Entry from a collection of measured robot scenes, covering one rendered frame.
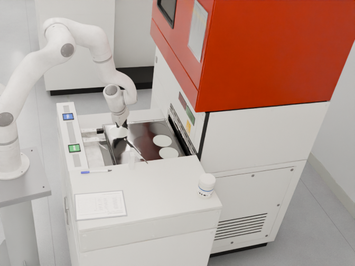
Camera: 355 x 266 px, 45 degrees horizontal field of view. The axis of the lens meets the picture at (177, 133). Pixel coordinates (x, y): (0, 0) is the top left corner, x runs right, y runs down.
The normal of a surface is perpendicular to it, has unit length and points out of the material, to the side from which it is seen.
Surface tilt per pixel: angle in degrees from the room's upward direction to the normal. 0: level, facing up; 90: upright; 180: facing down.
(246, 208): 90
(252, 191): 90
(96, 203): 0
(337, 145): 90
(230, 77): 90
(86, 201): 0
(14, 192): 3
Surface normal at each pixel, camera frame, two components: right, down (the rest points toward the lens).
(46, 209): 0.11, -0.78
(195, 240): 0.31, 0.62
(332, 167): -0.95, 0.10
